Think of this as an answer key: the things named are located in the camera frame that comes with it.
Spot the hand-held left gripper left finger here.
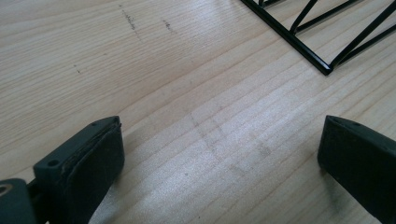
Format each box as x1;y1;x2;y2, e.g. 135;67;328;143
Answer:
32;115;126;224

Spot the black metal wire rack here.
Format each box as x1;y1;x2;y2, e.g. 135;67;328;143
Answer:
240;0;396;77

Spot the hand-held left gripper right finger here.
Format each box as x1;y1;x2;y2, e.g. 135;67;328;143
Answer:
317;115;396;224

